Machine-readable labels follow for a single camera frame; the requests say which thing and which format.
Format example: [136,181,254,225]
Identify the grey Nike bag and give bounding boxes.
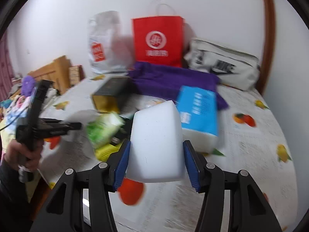
[184,38,260,91]

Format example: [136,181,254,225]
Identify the red paper shopping bag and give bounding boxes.
[132,3,184,68]

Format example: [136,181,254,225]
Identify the wooden headboard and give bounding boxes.
[28,55,72,95]

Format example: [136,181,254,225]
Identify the brown wooden door frame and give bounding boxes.
[256,0,276,95]

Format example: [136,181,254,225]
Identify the blue tissue pack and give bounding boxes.
[177,86,218,154]

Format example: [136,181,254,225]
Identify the green wet wipe packet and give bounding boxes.
[86,112,125,149]

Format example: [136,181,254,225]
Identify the left hand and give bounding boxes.
[4,139,45,172]

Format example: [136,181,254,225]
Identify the white Miniso plastic bag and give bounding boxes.
[87,10,133,74]

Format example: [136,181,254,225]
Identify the purple plush toy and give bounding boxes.
[21,75,36,97]

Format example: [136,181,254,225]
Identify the dark green tin box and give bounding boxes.
[91,77,132,114]

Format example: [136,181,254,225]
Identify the yellow Adidas pouch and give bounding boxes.
[94,142,122,162]

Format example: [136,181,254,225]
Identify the brown patterned box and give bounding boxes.
[69,65,85,87]

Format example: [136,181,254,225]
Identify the purple towel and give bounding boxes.
[128,62,228,110]

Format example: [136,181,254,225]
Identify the white sponge block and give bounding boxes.
[126,101,185,183]

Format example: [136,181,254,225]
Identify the pile of clothes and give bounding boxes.
[0,86,59,141]

